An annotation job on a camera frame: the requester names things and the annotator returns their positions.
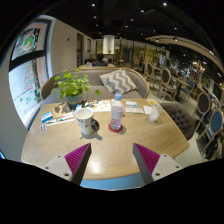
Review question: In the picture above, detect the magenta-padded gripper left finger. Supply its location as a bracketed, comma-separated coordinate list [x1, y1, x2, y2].
[42, 142, 92, 186]

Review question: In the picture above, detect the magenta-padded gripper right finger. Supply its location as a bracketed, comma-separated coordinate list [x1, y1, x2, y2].
[132, 142, 184, 186]

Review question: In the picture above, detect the clear blue-capped water bottle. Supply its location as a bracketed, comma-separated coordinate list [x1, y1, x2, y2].
[109, 92, 125, 132]

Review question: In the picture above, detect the white mug with dark print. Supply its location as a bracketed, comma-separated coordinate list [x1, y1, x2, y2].
[75, 107, 100, 136]

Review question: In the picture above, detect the white pen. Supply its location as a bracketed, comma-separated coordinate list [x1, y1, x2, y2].
[46, 113, 76, 126]

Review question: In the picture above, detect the flat round red coaster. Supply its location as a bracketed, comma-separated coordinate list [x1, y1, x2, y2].
[107, 123, 124, 134]

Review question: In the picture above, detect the pill blister pack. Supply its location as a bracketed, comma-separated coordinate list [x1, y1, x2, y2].
[39, 123, 49, 134]

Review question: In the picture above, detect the clear plastic cup with straw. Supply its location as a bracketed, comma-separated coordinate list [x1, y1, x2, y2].
[148, 96, 165, 123]

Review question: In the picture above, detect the white paper napkin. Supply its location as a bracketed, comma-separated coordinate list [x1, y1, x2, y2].
[143, 104, 154, 116]

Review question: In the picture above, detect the white printed paper slip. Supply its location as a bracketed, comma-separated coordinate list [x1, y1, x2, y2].
[124, 106, 145, 114]

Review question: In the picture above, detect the grey tufted chair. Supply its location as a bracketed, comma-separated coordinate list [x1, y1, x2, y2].
[159, 101, 198, 141]

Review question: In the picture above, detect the brown printed card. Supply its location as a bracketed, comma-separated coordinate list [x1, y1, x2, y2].
[52, 102, 72, 119]

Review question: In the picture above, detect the yellow card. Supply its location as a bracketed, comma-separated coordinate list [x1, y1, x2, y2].
[145, 98, 158, 106]

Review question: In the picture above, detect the printed colourful leaflet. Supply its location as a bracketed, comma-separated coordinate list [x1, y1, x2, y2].
[89, 99, 112, 113]

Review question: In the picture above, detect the flat blue-topped white box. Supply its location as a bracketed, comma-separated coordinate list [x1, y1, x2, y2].
[125, 100, 139, 108]

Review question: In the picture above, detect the green potted plant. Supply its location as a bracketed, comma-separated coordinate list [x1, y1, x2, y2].
[50, 68, 101, 108]

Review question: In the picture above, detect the group of round-backed chairs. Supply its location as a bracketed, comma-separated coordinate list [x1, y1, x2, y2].
[143, 61, 224, 158]

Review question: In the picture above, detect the grey white chevron cushion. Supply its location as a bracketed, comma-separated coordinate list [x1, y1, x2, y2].
[98, 69, 138, 96]

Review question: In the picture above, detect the grey curved sofa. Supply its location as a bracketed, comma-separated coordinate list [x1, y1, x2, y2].
[39, 67, 151, 104]

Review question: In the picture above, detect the person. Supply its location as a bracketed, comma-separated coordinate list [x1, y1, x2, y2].
[91, 51, 109, 67]

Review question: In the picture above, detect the group of ceiling lights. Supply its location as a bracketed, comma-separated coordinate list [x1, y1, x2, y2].
[89, 1, 221, 61]

